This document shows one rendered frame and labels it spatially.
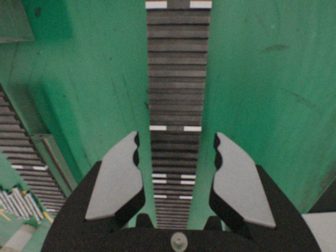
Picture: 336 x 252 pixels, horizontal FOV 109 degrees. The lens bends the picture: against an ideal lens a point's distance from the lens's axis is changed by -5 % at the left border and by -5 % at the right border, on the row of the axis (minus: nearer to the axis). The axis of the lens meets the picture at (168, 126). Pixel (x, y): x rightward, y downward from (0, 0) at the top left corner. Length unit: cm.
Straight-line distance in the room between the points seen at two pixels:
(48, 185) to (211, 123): 24
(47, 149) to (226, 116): 24
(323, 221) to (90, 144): 43
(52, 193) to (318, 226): 46
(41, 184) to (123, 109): 16
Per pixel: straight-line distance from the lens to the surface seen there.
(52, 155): 25
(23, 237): 54
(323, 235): 39
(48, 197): 29
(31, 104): 23
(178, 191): 18
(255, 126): 19
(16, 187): 39
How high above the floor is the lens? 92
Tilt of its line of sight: 62 degrees down
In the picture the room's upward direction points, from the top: 175 degrees counter-clockwise
